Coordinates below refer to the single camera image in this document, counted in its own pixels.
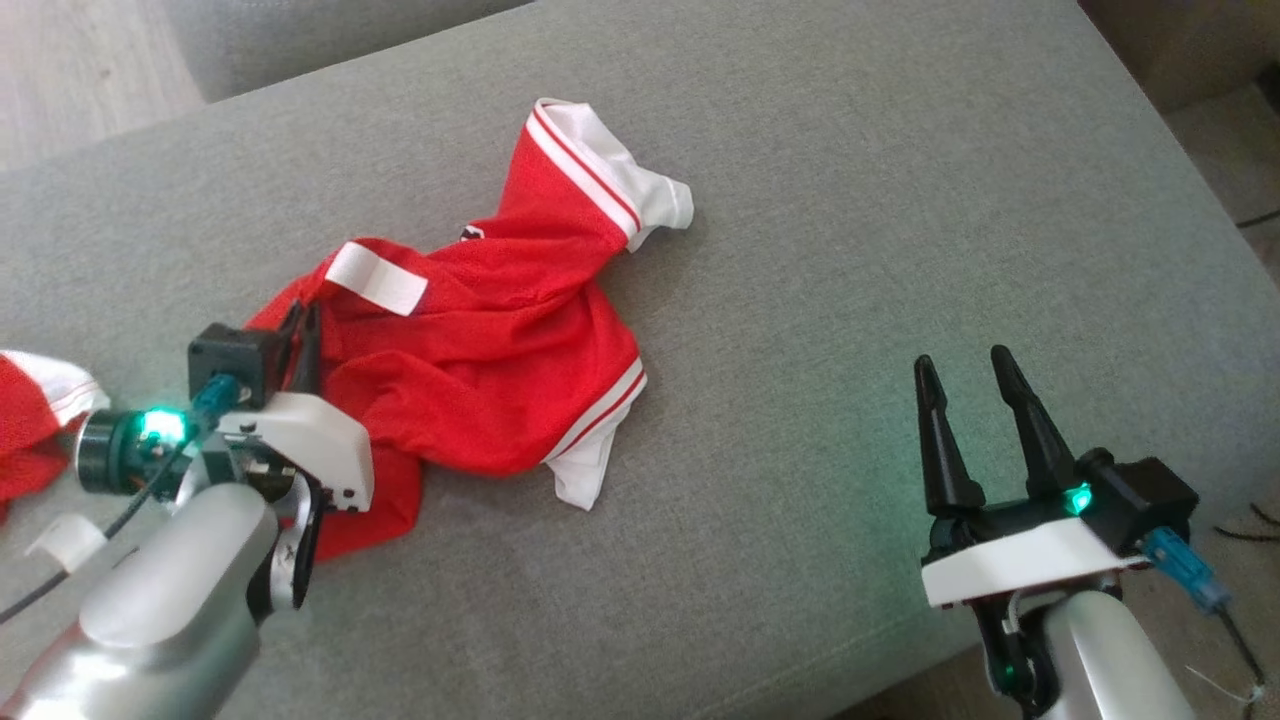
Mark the small grey sofa cushion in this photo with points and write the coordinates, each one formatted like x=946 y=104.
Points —
x=300 y=40

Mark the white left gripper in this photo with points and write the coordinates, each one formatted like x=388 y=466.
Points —
x=300 y=430

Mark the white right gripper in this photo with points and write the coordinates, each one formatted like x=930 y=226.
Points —
x=1010 y=560

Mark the large grey sofa seat cushion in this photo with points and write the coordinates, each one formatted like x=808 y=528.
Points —
x=800 y=300

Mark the red shorts with white trim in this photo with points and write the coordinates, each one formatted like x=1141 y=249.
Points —
x=25 y=430

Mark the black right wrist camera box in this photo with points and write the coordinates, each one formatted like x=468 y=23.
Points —
x=1140 y=500

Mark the red Bulls 23 jersey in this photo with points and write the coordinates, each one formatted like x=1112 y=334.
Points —
x=480 y=350

